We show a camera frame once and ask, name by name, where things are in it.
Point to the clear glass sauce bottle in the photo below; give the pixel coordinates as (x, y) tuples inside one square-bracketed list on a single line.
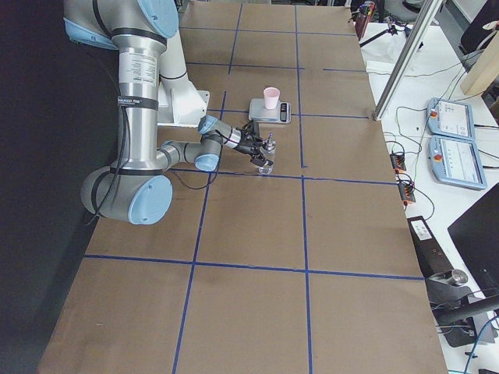
[(268, 150)]

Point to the black tripod rod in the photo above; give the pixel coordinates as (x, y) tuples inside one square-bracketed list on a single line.
[(392, 29)]

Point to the black box with white label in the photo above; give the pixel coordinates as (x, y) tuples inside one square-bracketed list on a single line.
[(431, 257)]

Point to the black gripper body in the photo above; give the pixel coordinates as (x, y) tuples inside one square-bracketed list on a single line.
[(245, 146)]

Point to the far orange connector box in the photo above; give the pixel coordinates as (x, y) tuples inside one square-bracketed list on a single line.
[(397, 162)]

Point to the blue teach pendant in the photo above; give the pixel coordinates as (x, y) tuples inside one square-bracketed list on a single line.
[(450, 118), (456, 162)]

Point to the black camera stand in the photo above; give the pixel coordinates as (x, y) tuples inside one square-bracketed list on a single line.
[(460, 312)]

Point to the aluminium frame post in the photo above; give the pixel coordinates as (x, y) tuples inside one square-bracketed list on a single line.
[(423, 21)]

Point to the near blue teach pendant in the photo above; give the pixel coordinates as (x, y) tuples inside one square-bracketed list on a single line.
[(456, 162)]

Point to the orange connector box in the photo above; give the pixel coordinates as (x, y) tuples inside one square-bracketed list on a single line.
[(406, 192), (397, 162)]

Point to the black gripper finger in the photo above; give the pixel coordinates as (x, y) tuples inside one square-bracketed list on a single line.
[(260, 160), (260, 144)]

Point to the black monitor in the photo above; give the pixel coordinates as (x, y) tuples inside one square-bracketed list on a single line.
[(475, 236)]

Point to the near orange connector box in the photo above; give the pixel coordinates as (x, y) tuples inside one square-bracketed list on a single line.
[(406, 192)]

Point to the wooden board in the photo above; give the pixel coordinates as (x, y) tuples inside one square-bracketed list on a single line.
[(484, 72)]

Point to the silver digital kitchen scale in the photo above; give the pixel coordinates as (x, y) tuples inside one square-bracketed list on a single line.
[(280, 115)]

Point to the pink plastic cup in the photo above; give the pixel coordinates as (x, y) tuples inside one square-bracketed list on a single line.
[(271, 97)]

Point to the black control cabinet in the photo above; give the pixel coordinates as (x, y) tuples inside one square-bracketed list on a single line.
[(59, 122)]

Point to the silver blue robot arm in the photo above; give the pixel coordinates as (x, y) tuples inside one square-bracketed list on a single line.
[(134, 188)]

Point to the far blue teach pendant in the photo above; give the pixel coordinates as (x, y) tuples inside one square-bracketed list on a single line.
[(450, 118)]

